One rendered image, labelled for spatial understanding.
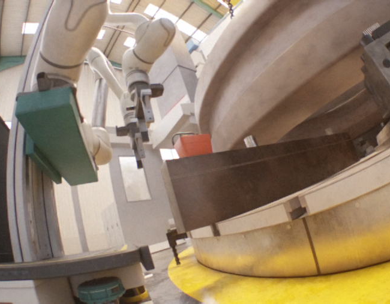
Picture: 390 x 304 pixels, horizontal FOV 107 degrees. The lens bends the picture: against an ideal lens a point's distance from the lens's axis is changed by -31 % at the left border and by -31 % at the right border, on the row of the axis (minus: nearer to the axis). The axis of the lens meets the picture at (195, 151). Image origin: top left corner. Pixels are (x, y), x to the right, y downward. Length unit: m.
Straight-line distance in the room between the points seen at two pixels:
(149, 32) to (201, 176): 0.73
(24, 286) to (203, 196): 0.88
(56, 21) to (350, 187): 0.88
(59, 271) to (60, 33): 0.51
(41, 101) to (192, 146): 0.84
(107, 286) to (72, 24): 0.58
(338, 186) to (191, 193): 0.69
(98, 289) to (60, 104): 0.42
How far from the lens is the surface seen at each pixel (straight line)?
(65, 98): 0.54
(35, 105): 0.56
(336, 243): 0.74
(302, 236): 0.78
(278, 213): 0.77
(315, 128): 5.61
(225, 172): 1.16
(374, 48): 0.90
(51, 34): 0.58
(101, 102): 1.37
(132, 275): 0.61
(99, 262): 0.39
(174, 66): 5.28
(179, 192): 1.02
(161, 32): 0.74
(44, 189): 0.92
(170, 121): 4.31
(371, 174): 0.64
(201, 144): 1.18
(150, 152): 4.85
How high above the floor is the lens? 0.34
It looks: 19 degrees up
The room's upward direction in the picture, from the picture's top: 18 degrees counter-clockwise
